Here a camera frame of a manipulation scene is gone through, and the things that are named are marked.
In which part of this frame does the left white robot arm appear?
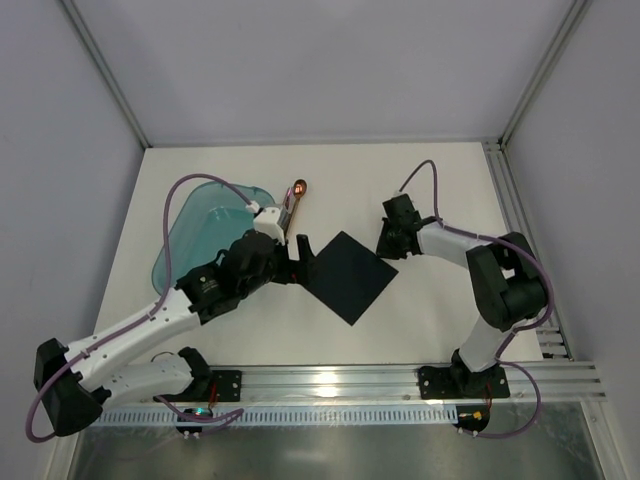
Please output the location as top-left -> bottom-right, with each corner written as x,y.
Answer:
25,230 -> 316,443

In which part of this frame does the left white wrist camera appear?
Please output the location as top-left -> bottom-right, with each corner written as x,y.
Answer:
245,201 -> 291,245

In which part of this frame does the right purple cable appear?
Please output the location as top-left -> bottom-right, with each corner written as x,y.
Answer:
393,159 -> 556,440

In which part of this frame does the aluminium front rail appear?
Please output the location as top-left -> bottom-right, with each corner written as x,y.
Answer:
238,360 -> 607,404

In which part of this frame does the aluminium rail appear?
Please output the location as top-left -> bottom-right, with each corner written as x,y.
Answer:
238,360 -> 607,404
482,140 -> 573,361

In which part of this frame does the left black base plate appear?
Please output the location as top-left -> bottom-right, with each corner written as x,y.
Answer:
191,369 -> 243,404

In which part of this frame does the iridescent fork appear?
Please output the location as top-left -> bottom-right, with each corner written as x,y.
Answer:
282,186 -> 297,215

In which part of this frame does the white slotted cable duct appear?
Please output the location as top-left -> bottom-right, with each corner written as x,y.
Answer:
93,404 -> 458,428

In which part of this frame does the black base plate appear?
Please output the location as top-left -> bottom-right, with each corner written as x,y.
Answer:
417,364 -> 511,400
191,369 -> 243,404

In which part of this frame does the left aluminium frame post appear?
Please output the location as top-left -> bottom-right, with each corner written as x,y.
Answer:
58,0 -> 152,149

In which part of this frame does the teal plastic basin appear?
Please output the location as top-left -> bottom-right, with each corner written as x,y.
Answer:
169,182 -> 253,282

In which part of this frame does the right aluminium frame post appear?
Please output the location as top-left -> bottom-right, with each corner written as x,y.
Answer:
498,0 -> 593,150

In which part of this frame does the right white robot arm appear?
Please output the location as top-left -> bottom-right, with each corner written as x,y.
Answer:
376,194 -> 551,400

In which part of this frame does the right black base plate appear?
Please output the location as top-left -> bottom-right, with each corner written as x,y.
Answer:
417,364 -> 511,400

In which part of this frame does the aluminium frame post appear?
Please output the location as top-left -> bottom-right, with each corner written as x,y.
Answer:
58,0 -> 152,149
498,0 -> 593,150

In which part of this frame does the black paper napkin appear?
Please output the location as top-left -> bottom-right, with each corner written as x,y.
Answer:
305,231 -> 398,326

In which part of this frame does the right side aluminium rail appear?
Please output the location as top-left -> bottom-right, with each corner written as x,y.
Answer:
482,140 -> 573,361

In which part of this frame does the copper spoon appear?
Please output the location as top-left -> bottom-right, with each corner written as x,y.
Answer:
286,179 -> 308,233

